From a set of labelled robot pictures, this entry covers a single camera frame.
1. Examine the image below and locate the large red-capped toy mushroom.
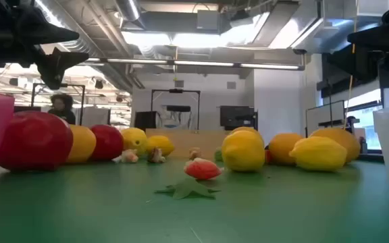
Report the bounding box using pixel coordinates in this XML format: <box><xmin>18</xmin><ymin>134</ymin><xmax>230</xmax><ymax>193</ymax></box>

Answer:
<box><xmin>183</xmin><ymin>157</ymin><xmax>225</xmax><ymax>181</ymax></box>

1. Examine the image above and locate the orange toy citrus fruit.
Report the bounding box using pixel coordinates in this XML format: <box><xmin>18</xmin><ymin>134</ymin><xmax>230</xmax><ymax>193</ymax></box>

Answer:
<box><xmin>267</xmin><ymin>132</ymin><xmax>304</xmax><ymax>166</ymax></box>
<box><xmin>230</xmin><ymin>126</ymin><xmax>265</xmax><ymax>144</ymax></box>
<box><xmin>66</xmin><ymin>124</ymin><xmax>97</xmax><ymax>165</ymax></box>
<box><xmin>309</xmin><ymin>126</ymin><xmax>362</xmax><ymax>164</ymax></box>

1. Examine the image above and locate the person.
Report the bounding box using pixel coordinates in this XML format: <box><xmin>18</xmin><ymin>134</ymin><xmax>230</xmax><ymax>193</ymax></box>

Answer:
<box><xmin>47</xmin><ymin>93</ymin><xmax>77</xmax><ymax>126</ymax></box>

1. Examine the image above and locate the round silver ventilation duct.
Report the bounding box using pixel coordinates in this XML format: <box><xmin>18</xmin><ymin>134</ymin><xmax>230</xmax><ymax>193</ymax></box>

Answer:
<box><xmin>113</xmin><ymin>0</ymin><xmax>147</xmax><ymax>30</ymax></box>

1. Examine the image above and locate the black equipment cabinet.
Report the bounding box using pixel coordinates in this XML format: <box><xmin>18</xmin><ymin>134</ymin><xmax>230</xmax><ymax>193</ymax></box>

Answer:
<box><xmin>219</xmin><ymin>105</ymin><xmax>259</xmax><ymax>132</ymax></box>

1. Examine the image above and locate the yellow toy lemon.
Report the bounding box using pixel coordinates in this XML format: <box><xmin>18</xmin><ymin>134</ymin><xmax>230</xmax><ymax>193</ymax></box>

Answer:
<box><xmin>146</xmin><ymin>134</ymin><xmax>176</xmax><ymax>158</ymax></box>
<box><xmin>221</xmin><ymin>130</ymin><xmax>266</xmax><ymax>173</ymax></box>
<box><xmin>288</xmin><ymin>136</ymin><xmax>348</xmax><ymax>172</ymax></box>
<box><xmin>120</xmin><ymin>127</ymin><xmax>149</xmax><ymax>158</ymax></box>

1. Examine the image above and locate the green table mat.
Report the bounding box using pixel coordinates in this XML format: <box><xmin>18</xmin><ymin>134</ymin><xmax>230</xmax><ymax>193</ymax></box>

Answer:
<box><xmin>0</xmin><ymin>148</ymin><xmax>389</xmax><ymax>243</ymax></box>

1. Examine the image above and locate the spiral silver ventilation duct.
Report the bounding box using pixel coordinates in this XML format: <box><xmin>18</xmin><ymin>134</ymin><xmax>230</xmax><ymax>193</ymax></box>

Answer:
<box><xmin>34</xmin><ymin>0</ymin><xmax>136</xmax><ymax>92</ymax></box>

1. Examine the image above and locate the long ceiling light bar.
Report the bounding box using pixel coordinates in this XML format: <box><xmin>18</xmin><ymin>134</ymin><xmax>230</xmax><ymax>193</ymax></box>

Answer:
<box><xmin>76</xmin><ymin>56</ymin><xmax>306</xmax><ymax>72</ymax></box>

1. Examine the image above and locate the bright window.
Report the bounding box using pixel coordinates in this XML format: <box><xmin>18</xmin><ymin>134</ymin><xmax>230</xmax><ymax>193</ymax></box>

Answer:
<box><xmin>344</xmin><ymin>88</ymin><xmax>384</xmax><ymax>151</ymax></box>

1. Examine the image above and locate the pink-white toy mushroom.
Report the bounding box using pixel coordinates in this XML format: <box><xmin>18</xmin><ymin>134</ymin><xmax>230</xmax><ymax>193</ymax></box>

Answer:
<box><xmin>112</xmin><ymin>148</ymin><xmax>140</xmax><ymax>165</ymax></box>

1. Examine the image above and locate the red toy apple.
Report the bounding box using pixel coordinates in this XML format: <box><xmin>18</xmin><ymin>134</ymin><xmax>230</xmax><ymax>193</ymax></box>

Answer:
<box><xmin>0</xmin><ymin>110</ymin><xmax>74</xmax><ymax>172</ymax></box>
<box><xmin>88</xmin><ymin>124</ymin><xmax>125</xmax><ymax>162</ymax></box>

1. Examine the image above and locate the rectangular silver ventilation duct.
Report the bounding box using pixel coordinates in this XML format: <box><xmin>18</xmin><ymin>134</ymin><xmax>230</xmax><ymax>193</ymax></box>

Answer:
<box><xmin>268</xmin><ymin>0</ymin><xmax>389</xmax><ymax>55</ymax></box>

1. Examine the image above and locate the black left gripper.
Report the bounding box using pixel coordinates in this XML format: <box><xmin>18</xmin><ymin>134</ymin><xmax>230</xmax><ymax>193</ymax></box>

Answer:
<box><xmin>0</xmin><ymin>0</ymin><xmax>90</xmax><ymax>91</ymax></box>

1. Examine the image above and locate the orange plastic basket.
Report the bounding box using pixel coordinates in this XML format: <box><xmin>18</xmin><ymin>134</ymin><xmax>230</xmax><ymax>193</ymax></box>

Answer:
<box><xmin>145</xmin><ymin>128</ymin><xmax>232</xmax><ymax>159</ymax></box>

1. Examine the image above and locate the small pink-capped toy mushroom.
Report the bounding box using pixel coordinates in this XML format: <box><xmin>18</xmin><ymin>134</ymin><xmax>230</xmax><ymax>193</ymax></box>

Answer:
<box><xmin>188</xmin><ymin>146</ymin><xmax>202</xmax><ymax>161</ymax></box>

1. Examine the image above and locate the yellow hanging cord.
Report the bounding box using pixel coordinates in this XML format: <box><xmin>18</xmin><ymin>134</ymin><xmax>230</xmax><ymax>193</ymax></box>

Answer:
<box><xmin>344</xmin><ymin>0</ymin><xmax>360</xmax><ymax>131</ymax></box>

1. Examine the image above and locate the white partition panel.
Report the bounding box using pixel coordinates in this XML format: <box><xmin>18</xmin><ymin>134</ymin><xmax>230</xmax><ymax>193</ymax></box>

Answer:
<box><xmin>81</xmin><ymin>107</ymin><xmax>111</xmax><ymax>128</ymax></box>

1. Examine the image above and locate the black monitor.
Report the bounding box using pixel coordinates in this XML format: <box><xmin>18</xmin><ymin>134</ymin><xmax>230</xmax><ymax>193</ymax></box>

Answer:
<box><xmin>134</xmin><ymin>111</ymin><xmax>158</xmax><ymax>131</ymax></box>

